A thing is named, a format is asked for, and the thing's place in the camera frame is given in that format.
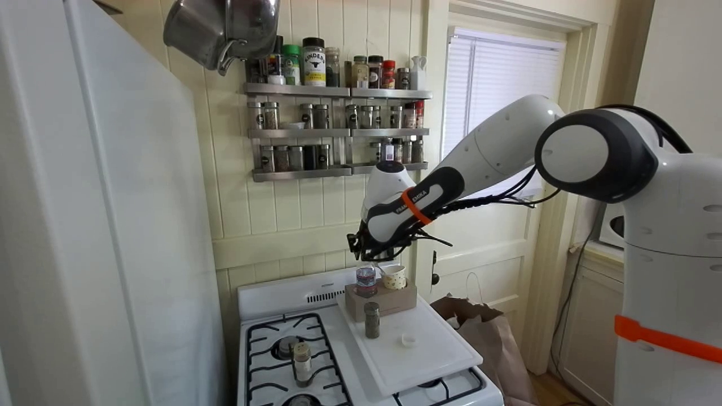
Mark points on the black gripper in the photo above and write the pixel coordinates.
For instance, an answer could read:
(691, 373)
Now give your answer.
(383, 241)

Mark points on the spice jar with lid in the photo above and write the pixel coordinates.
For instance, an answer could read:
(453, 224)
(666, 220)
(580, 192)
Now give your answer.
(366, 283)

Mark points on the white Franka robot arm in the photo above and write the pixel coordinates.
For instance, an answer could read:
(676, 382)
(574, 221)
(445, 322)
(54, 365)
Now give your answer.
(679, 225)

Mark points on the white bottle cap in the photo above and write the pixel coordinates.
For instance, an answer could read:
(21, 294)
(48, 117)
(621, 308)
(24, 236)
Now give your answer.
(408, 338)

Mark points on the dotted white paper cup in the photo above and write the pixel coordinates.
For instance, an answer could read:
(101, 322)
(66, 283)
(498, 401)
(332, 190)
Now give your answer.
(394, 278)

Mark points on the grey metal pepper shaker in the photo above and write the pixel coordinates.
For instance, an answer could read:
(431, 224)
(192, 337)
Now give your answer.
(374, 320)

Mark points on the white cutting board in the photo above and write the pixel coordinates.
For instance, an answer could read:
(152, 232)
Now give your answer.
(421, 353)

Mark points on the white gas stove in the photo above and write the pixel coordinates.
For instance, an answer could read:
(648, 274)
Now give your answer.
(262, 301)

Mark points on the small metal-lid spice jar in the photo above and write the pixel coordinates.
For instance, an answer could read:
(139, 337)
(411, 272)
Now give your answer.
(266, 158)
(269, 115)
(297, 158)
(283, 158)

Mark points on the grey metal spice rack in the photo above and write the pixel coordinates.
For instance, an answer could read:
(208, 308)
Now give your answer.
(339, 133)

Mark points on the small glass jar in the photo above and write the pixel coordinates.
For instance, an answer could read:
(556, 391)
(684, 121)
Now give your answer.
(302, 363)

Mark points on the black stove grate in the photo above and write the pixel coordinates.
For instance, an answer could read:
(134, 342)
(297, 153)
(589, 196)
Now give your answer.
(260, 353)
(453, 384)

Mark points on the brown paper bag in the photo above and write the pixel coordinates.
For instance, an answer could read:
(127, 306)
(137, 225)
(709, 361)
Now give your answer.
(498, 345)

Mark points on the red spice jar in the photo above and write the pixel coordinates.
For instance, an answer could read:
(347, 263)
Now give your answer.
(390, 75)

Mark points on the large white-label spice jar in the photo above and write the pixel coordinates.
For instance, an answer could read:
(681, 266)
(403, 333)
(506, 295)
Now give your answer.
(315, 65)

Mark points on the green spice jar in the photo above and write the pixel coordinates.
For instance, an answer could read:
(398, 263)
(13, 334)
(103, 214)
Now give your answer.
(293, 65)

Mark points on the black spice jar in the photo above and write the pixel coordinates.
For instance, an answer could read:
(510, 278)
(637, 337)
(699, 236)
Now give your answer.
(274, 68)

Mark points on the white window blind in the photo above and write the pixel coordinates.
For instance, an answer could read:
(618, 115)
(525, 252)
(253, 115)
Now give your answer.
(498, 82)

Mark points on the large hanging steel pan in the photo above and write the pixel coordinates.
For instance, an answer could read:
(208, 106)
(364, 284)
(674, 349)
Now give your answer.
(253, 26)

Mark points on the white refrigerator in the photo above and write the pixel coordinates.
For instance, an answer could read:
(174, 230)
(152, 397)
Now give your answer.
(92, 210)

